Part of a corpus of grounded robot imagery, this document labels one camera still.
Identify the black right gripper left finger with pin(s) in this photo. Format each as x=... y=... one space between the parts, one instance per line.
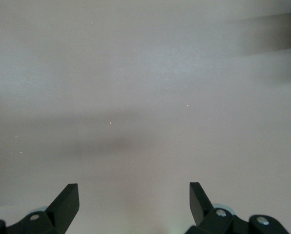
x=65 y=204

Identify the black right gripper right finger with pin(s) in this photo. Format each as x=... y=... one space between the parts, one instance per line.
x=198 y=202

